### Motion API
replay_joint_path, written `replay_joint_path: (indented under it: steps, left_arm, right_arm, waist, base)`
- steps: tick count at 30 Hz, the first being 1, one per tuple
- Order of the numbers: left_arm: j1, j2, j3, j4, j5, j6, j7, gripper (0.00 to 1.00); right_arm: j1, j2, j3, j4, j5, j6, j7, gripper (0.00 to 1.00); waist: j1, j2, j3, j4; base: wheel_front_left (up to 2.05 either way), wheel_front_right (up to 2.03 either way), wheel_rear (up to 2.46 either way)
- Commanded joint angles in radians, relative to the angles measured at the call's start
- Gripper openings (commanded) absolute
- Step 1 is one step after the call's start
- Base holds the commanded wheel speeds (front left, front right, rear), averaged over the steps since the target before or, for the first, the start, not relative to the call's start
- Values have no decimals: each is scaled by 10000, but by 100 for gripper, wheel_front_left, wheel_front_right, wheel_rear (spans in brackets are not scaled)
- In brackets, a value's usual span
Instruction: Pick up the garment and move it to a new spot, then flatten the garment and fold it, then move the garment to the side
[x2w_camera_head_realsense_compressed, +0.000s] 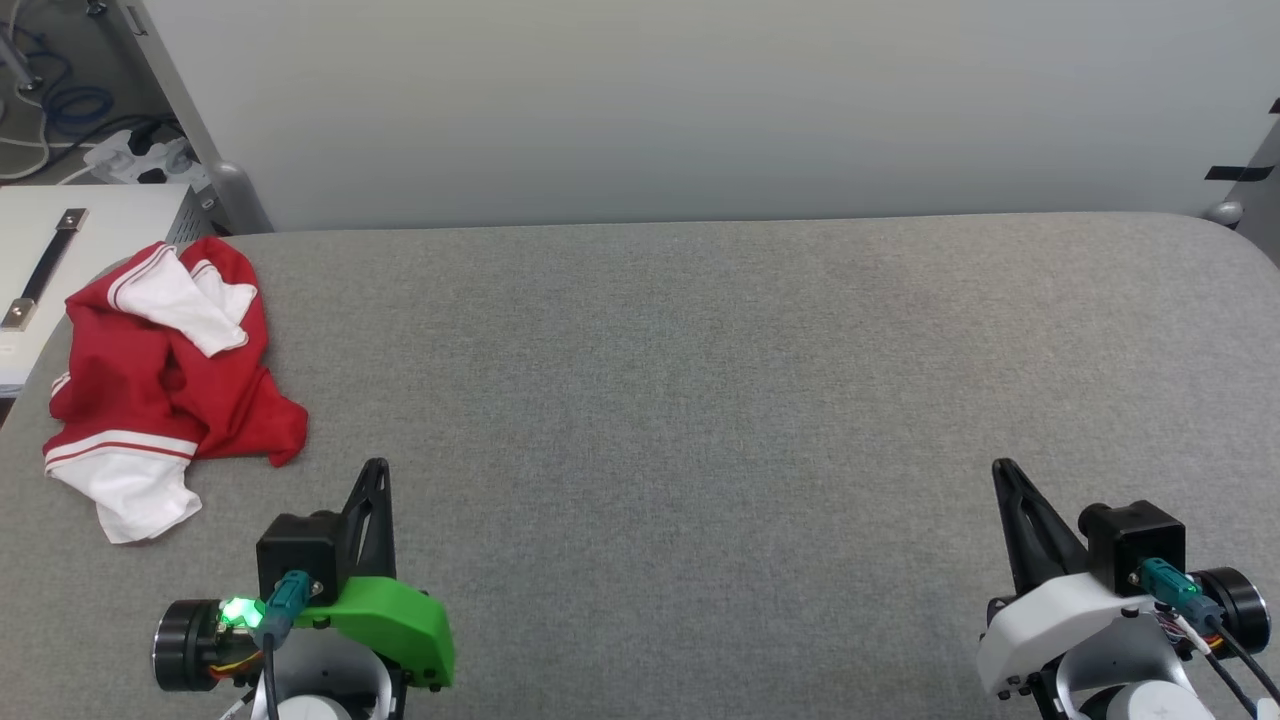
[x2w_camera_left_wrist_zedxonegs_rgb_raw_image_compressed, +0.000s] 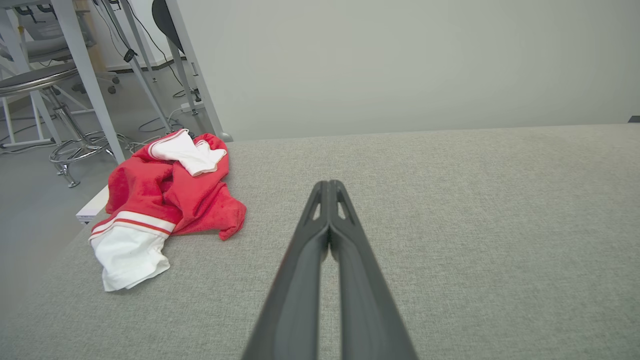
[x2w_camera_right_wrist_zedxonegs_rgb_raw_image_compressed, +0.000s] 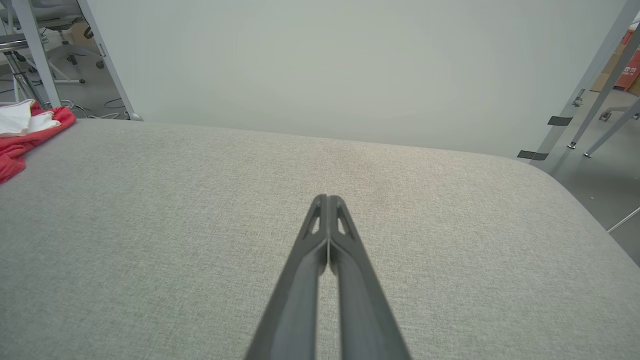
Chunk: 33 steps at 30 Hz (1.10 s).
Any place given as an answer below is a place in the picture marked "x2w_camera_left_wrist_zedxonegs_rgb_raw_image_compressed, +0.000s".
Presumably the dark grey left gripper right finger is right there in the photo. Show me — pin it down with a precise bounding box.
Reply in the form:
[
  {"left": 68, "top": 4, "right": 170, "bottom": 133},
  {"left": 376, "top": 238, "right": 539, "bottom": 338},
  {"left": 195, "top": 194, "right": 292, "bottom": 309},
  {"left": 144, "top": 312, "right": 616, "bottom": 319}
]
[{"left": 329, "top": 180, "right": 419, "bottom": 360}]

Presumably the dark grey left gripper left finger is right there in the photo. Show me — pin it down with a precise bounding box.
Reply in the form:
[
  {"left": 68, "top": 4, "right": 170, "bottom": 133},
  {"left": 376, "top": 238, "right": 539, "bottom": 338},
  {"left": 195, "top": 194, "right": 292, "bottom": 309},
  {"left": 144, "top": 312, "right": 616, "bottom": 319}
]
[{"left": 241, "top": 180, "right": 330, "bottom": 360}]

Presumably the red and white shirt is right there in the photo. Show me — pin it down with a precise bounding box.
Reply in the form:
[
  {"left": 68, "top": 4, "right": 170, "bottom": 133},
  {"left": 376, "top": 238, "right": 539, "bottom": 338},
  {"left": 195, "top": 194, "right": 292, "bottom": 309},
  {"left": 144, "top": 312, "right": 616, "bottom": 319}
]
[{"left": 89, "top": 128, "right": 247, "bottom": 293}]

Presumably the white equipment box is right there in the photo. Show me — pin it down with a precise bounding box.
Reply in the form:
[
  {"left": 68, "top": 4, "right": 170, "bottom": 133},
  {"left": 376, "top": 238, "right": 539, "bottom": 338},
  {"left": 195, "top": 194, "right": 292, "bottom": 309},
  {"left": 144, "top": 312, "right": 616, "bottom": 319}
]
[{"left": 76, "top": 185, "right": 110, "bottom": 224}]

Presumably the white table leg with foot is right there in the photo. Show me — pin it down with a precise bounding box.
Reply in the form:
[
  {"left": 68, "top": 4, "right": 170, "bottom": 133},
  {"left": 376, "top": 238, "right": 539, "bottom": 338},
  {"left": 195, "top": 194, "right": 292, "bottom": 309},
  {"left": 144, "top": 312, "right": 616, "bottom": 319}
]
[{"left": 164, "top": 0, "right": 234, "bottom": 143}]

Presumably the thin grey slanted stand leg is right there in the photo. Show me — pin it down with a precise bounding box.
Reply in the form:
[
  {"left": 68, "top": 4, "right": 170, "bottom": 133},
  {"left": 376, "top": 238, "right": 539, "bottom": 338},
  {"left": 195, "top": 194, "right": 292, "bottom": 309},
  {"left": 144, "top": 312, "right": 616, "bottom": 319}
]
[{"left": 100, "top": 0, "right": 174, "bottom": 134}]

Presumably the chrome bar stool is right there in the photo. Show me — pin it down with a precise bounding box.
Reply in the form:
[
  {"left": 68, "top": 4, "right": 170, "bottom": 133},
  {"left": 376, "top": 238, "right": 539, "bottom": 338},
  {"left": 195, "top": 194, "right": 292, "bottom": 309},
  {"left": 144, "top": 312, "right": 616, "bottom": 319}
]
[{"left": 0, "top": 61, "right": 132, "bottom": 189}]

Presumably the black chair backrest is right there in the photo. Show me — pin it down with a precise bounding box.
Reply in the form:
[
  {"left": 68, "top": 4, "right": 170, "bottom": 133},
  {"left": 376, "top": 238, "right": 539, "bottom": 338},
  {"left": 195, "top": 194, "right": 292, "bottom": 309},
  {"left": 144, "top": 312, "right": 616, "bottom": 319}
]
[{"left": 151, "top": 0, "right": 186, "bottom": 54}]

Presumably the grey slanted table leg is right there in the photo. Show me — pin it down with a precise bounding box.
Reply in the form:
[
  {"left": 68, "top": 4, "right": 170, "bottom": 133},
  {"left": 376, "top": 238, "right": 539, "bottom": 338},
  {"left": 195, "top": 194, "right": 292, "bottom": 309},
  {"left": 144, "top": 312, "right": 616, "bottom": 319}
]
[{"left": 50, "top": 0, "right": 126, "bottom": 165}]

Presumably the grey office chair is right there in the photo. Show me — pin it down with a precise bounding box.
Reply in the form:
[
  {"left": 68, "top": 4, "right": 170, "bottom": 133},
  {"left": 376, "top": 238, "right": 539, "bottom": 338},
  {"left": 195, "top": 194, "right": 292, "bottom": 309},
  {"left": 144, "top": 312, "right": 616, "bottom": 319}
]
[{"left": 0, "top": 0, "right": 121, "bottom": 96}]

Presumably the black cable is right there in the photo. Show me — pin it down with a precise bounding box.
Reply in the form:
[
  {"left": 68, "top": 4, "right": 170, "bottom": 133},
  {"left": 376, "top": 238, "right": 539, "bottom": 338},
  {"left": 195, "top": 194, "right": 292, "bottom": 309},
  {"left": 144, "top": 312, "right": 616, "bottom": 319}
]
[{"left": 120, "top": 0, "right": 201, "bottom": 133}]

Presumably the white frame rack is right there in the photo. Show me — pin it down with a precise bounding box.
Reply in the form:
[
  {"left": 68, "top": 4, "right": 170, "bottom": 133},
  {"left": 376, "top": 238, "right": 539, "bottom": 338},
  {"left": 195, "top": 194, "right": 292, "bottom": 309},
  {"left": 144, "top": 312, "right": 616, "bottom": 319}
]
[{"left": 0, "top": 10, "right": 62, "bottom": 149}]

